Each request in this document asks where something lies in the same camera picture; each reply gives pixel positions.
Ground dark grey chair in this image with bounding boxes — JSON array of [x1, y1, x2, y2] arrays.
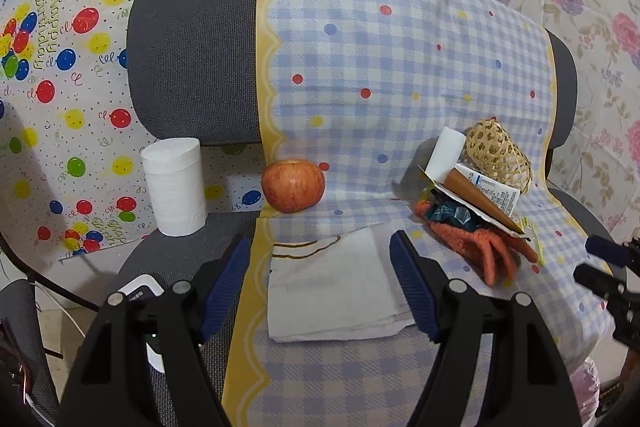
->
[[0, 279, 62, 427]]

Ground grey office chair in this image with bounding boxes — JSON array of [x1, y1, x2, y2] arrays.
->
[[117, 0, 631, 427]]

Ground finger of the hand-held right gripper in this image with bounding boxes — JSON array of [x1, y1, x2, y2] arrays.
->
[[585, 233, 627, 269], [573, 263, 626, 308]]

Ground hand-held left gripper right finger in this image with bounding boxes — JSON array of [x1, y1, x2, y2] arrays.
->
[[389, 229, 583, 427]]

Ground blue checkered cloth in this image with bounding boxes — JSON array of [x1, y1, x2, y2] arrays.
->
[[222, 0, 621, 427]]

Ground orange knitted glove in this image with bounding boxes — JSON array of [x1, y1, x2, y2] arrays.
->
[[412, 199, 541, 286]]

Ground white tissue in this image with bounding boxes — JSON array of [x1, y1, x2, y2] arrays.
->
[[267, 227, 418, 344]]

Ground white sponge block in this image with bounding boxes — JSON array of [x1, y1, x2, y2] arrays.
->
[[425, 127, 467, 184]]

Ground white cable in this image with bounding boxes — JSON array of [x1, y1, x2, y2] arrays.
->
[[29, 282, 92, 339]]

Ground black curved rod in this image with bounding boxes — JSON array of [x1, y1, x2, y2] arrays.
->
[[0, 232, 101, 313]]

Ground yellow cardboard blister package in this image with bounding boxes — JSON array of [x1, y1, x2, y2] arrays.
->
[[417, 164, 538, 242]]

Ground woven bamboo basket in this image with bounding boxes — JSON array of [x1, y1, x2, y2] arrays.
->
[[466, 118, 532, 194]]

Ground white electronic device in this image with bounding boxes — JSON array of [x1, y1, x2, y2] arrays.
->
[[117, 274, 167, 375]]

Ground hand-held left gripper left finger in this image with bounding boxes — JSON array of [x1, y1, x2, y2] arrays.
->
[[57, 234, 251, 427]]

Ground dark blue wrapper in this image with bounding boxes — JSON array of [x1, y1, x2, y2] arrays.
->
[[427, 199, 482, 229]]

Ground pink plastic bag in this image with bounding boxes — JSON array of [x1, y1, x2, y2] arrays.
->
[[570, 356, 601, 427]]

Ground white toilet paper roll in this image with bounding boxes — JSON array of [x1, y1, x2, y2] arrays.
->
[[141, 138, 208, 237]]

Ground red apple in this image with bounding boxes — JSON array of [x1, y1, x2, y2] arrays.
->
[[261, 159, 326, 214]]

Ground white carton box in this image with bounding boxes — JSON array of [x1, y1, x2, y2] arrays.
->
[[454, 163, 521, 219]]

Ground balloon print plastic sheet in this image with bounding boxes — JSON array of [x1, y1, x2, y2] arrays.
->
[[0, 0, 488, 258]]

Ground floral print cloth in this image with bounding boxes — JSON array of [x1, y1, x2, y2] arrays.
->
[[470, 0, 640, 248]]

